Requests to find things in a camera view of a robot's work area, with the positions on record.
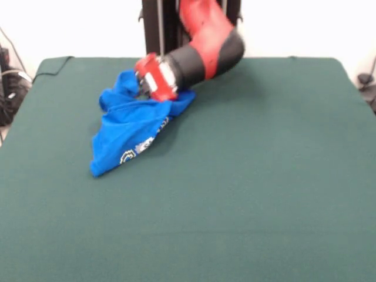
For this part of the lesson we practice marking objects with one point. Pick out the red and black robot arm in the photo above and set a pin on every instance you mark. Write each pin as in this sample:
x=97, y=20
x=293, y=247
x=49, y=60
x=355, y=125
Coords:
x=208, y=50

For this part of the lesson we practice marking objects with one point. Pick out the dark green table cloth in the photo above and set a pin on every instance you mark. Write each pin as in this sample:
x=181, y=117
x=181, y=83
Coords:
x=205, y=205

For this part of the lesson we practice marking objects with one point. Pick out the blue shirt with white print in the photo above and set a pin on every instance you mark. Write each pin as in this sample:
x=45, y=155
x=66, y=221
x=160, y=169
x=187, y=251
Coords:
x=126, y=132

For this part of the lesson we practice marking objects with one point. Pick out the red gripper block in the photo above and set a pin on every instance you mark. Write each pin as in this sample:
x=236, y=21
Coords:
x=157, y=79

